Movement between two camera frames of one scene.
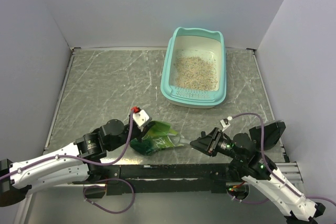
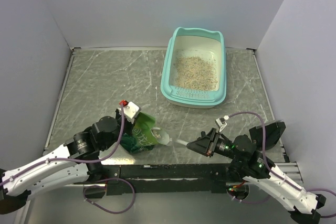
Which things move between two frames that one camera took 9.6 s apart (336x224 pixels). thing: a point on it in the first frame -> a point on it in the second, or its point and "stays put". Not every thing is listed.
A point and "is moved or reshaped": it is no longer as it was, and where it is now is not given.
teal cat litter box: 193,73 stays put
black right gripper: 206,144 stays put
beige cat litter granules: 196,72 stays put
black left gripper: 142,132 -> 130,126
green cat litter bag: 157,137 is moved or reshaped
